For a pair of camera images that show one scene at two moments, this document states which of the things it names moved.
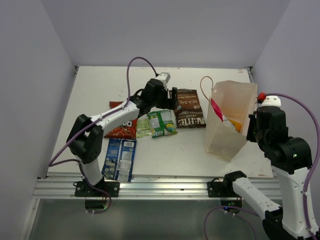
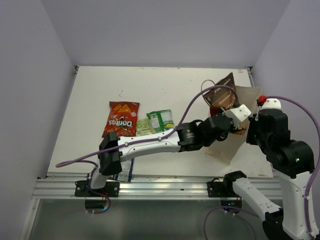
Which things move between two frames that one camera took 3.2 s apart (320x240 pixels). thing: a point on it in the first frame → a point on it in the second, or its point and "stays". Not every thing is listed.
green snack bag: (162, 123) stays
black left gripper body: (162, 101) → (232, 127)
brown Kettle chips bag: (189, 113) → (221, 97)
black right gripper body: (253, 133) stays
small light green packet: (143, 127) stays
